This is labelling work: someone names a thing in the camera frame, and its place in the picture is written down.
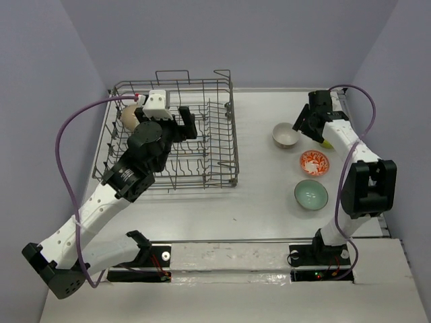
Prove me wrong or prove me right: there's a white bowl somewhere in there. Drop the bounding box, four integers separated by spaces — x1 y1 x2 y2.
121 104 139 131
271 122 300 149

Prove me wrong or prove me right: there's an orange patterned bowl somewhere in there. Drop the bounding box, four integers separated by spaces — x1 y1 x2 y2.
299 150 330 176

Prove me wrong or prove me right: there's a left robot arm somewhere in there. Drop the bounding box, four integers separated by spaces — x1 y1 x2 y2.
22 106 197 299

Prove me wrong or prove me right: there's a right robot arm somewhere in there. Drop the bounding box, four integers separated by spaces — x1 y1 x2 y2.
288 89 397 267

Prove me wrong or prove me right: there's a yellow-green plastic bowl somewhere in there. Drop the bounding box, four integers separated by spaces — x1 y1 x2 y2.
320 140 333 149

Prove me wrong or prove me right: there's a celadon green bowl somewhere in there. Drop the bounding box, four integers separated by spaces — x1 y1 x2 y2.
294 180 329 211

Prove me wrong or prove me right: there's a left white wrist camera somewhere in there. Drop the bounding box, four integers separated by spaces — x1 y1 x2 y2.
135 89 174 120

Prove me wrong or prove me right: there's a grey wire dish rack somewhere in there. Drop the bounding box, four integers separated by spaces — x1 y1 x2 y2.
108 69 239 194

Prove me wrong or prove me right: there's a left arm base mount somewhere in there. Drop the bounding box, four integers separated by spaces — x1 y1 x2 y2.
106 244 172 283

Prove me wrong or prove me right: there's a metal rail bar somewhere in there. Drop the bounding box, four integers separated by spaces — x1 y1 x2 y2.
150 238 312 244

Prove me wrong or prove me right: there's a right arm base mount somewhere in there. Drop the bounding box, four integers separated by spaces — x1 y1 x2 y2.
286 244 354 283

